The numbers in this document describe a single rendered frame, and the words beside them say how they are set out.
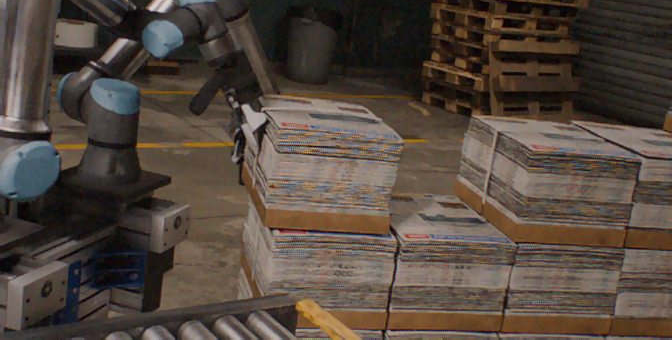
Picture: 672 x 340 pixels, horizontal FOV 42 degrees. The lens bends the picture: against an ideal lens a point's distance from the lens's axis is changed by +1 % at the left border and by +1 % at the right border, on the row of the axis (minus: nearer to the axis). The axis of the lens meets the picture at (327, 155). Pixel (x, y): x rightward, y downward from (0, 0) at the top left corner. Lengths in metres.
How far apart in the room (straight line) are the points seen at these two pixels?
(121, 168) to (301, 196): 0.49
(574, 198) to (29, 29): 1.26
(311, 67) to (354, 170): 7.16
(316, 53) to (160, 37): 7.22
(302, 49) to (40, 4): 7.51
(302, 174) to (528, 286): 0.63
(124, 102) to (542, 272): 1.07
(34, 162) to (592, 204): 1.26
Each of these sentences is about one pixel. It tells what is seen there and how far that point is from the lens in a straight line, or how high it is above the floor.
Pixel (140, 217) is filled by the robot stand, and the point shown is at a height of 0.76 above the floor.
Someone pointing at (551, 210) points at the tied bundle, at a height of 0.92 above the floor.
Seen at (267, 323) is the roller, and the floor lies 0.80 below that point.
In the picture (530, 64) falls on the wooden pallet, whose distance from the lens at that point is 8.64.
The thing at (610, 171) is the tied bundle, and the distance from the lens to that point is 2.15.
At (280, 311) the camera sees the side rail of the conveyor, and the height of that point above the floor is 0.79.
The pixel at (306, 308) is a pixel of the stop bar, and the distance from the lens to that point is 1.56.
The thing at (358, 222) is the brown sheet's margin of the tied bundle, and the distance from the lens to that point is 1.93.
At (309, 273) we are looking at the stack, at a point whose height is 0.74.
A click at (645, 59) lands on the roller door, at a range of 9.83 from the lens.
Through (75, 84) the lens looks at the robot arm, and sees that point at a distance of 2.25.
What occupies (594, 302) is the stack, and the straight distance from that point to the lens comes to 2.26.
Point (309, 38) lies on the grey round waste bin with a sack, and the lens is 8.98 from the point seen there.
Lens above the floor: 1.45
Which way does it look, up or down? 14 degrees down
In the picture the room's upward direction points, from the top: 8 degrees clockwise
